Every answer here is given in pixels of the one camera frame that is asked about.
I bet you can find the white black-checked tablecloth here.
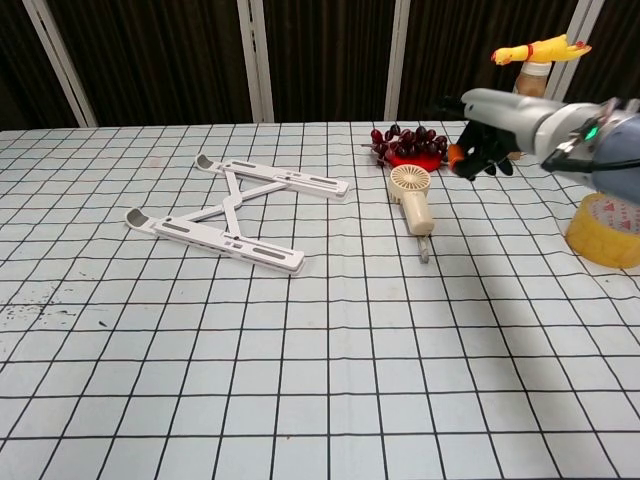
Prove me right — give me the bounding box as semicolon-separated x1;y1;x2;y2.
0;119;640;480

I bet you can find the cream handheld fan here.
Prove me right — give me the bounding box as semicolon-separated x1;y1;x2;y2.
388;164;435;264

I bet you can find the brown cylindrical bottle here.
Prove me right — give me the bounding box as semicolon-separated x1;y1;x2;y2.
514;60;551;99

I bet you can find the yellow rubber chicken toy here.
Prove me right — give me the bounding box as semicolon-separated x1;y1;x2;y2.
489;34;593;66

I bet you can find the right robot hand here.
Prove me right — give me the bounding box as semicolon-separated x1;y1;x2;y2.
432;88;566;182

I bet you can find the white folding laptop stand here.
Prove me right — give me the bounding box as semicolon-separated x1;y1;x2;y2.
124;153;351;274

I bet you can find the dark red grape bunch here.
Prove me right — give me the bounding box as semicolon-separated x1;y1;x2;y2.
360;125;450;166

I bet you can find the small red dish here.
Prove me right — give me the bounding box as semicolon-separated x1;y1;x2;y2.
387;149;444;173

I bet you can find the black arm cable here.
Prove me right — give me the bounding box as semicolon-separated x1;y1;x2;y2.
587;158;640;175

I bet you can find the yellowish clear packing tape roll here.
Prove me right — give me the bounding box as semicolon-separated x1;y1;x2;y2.
564;192;640;270

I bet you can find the white partition frame post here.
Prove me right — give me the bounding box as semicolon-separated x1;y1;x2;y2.
384;0;426;121
22;0;96;127
544;0;609;101
237;0;275;123

